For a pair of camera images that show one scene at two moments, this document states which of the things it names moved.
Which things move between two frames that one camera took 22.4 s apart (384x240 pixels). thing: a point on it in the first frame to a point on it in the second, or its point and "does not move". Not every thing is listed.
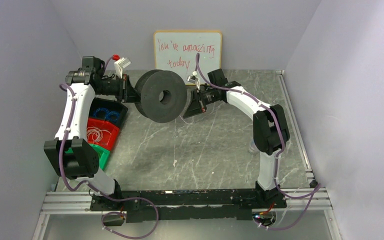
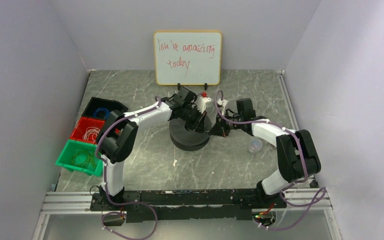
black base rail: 156,205 does not move
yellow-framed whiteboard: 175,51 does not move
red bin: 101,133 does not move
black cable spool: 163,95 to 188,139
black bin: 109,109 does not move
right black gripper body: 201,101 to 223,125
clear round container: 253,148 does not move
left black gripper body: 124,88 to 196,117
